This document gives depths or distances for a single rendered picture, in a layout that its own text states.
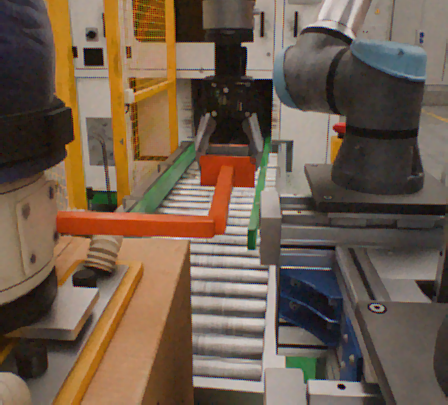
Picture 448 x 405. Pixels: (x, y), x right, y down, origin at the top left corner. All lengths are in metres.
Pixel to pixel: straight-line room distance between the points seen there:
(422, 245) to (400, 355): 0.44
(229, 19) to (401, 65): 0.26
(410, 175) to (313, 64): 0.24
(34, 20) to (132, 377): 0.35
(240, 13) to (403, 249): 0.45
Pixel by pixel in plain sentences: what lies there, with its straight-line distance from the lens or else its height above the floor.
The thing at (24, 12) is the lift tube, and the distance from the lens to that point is 0.45.
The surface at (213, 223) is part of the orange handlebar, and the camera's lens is 0.50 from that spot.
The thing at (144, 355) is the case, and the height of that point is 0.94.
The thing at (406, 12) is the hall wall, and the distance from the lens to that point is 10.01.
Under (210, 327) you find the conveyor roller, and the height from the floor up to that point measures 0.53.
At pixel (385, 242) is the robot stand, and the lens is 0.80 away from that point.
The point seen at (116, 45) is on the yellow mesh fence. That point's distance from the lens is 2.11.
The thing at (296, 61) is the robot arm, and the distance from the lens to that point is 0.84.
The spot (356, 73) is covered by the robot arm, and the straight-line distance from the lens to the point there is 0.76.
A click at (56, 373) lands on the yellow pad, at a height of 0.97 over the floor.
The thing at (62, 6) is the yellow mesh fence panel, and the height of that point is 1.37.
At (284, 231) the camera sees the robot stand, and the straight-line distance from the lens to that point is 0.77.
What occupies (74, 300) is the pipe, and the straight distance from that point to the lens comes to 0.55.
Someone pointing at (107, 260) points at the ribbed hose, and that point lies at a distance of 0.64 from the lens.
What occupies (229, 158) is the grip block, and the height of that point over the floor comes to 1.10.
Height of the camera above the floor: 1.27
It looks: 17 degrees down
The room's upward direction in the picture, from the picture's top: straight up
